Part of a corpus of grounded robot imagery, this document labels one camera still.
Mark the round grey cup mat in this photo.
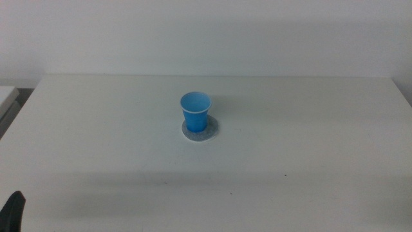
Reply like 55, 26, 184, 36
182, 115, 220, 143

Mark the blue plastic cup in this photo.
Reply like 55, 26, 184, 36
180, 91, 213, 133

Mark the white side table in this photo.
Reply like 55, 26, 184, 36
0, 86, 22, 139

